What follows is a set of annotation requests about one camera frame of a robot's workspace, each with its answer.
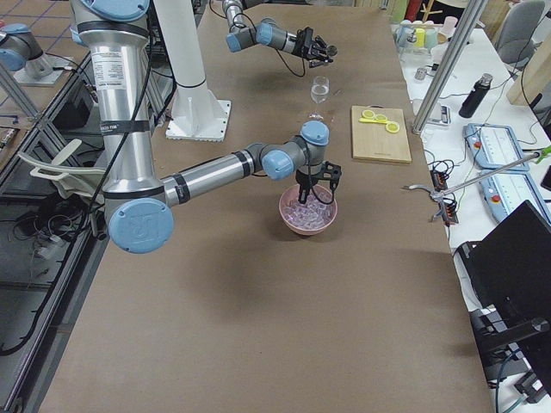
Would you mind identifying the pink cup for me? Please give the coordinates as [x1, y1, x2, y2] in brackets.
[437, 16, 458, 44]

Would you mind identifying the pink bowl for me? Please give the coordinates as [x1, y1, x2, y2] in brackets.
[278, 184, 337, 236]

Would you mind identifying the yellow cup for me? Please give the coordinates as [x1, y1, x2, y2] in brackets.
[412, 28, 426, 48]

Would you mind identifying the bamboo cutting board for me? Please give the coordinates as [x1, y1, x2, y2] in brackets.
[350, 105, 412, 163]

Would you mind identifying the pile of clear ice cubes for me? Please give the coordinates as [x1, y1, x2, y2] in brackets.
[282, 194, 333, 230]

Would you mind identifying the grey office chair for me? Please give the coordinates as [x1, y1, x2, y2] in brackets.
[495, 1, 550, 67]

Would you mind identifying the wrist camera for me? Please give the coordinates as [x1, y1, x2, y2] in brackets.
[317, 161, 342, 193]

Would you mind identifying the metal reacher grabber tool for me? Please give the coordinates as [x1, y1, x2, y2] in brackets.
[403, 151, 540, 226]

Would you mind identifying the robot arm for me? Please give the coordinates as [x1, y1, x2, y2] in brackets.
[71, 1, 341, 254]
[222, 0, 337, 68]

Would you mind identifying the light blue cup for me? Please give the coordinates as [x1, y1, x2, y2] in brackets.
[395, 20, 415, 47]

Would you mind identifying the steel cocktail jigger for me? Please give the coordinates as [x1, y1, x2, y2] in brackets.
[325, 45, 337, 58]

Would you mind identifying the black insulated bottle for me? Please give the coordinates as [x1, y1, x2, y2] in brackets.
[458, 73, 493, 119]

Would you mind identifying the lemon slice near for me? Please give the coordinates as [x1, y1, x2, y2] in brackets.
[362, 109, 376, 120]

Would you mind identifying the mint green cup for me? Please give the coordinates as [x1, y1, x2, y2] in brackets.
[424, 28, 438, 51]

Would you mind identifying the black monitor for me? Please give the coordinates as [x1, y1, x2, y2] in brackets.
[458, 200, 550, 323]

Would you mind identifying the upper teach pendant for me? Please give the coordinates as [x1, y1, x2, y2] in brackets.
[462, 123, 523, 170]

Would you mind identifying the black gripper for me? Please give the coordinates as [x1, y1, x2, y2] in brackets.
[295, 165, 323, 205]
[294, 27, 334, 68]

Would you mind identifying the lemon slice far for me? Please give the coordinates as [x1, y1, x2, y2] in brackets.
[385, 122, 400, 133]

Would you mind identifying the aluminium frame post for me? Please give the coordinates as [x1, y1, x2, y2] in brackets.
[412, 0, 488, 135]

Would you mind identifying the clear wine glass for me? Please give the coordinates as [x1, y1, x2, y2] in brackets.
[310, 77, 330, 120]

